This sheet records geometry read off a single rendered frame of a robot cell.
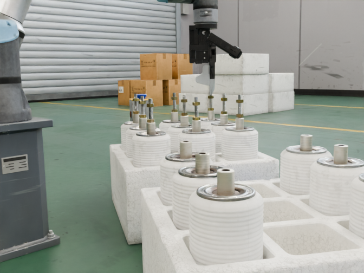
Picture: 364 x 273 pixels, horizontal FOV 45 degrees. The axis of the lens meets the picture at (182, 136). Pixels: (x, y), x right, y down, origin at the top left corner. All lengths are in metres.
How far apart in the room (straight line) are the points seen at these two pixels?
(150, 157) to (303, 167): 0.39
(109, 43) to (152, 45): 0.87
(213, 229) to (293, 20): 6.60
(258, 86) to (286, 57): 3.11
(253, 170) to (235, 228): 0.58
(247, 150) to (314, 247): 0.47
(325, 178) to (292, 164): 0.12
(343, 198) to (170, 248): 0.30
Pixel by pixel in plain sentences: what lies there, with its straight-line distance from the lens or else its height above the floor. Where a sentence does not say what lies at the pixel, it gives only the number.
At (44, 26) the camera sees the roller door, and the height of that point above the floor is 1.04.
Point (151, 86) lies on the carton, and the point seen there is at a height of 0.22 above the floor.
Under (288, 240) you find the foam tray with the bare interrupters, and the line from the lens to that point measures 0.68.
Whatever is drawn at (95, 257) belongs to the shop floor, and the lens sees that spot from 1.02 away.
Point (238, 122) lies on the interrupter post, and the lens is 1.14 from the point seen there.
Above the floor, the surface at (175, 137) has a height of 0.22.
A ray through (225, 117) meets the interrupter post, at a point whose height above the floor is 0.27.
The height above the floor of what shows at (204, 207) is 0.24.
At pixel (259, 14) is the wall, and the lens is 7.45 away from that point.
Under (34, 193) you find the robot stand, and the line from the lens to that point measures 1.06.
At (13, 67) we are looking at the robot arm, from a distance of 1.05.
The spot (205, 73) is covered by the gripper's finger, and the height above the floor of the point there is 0.40.
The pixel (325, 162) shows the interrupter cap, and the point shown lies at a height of 0.25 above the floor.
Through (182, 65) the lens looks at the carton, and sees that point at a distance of 5.29.
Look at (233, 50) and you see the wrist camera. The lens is 1.35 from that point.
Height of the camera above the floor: 0.41
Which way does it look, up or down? 9 degrees down
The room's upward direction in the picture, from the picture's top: 1 degrees counter-clockwise
